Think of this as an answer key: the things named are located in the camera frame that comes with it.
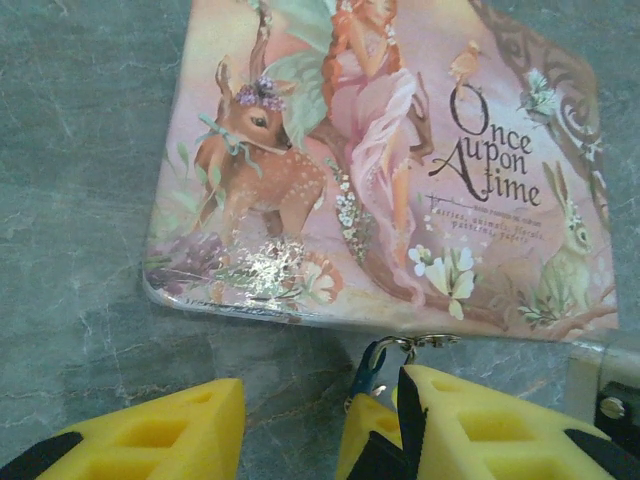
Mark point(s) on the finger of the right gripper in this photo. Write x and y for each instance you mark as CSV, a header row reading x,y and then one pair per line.
x,y
365,445

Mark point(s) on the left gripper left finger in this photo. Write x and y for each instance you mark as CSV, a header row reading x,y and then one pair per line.
x,y
165,440

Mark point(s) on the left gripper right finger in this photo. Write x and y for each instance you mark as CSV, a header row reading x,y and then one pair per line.
x,y
500,440

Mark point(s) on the small blue padlock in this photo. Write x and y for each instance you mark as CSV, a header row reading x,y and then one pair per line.
x,y
367,370

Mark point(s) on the metal box hasp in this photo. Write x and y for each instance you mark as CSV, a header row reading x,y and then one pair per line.
x,y
440,340

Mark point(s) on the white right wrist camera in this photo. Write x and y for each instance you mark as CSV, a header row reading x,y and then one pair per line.
x,y
590,365

